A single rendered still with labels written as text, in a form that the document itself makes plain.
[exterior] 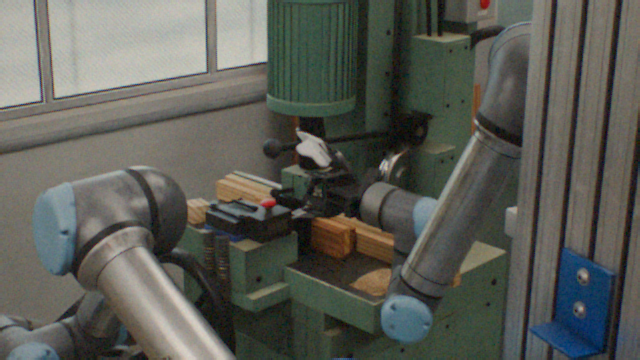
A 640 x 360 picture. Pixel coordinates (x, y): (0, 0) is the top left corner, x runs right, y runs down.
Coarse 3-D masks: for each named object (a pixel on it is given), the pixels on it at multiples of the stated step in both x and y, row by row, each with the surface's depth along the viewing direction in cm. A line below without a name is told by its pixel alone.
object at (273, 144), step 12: (396, 120) 200; (408, 120) 198; (420, 120) 198; (372, 132) 192; (384, 132) 194; (396, 132) 197; (408, 132) 197; (420, 132) 199; (264, 144) 173; (276, 144) 173; (288, 144) 176; (276, 156) 173
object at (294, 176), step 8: (288, 168) 203; (296, 168) 203; (320, 168) 203; (328, 168) 203; (288, 176) 201; (296, 176) 200; (304, 176) 198; (288, 184) 202; (296, 184) 200; (304, 184) 198; (296, 192) 201; (304, 192) 199
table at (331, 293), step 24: (192, 240) 210; (312, 264) 192; (336, 264) 192; (360, 264) 192; (384, 264) 192; (264, 288) 188; (288, 288) 190; (312, 288) 186; (336, 288) 182; (336, 312) 183; (360, 312) 179
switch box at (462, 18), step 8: (448, 0) 203; (456, 0) 201; (464, 0) 200; (472, 0) 200; (448, 8) 203; (456, 8) 202; (464, 8) 201; (472, 8) 201; (480, 8) 203; (488, 8) 205; (448, 16) 204; (456, 16) 202; (464, 16) 201; (472, 16) 202; (480, 16) 204; (488, 16) 206
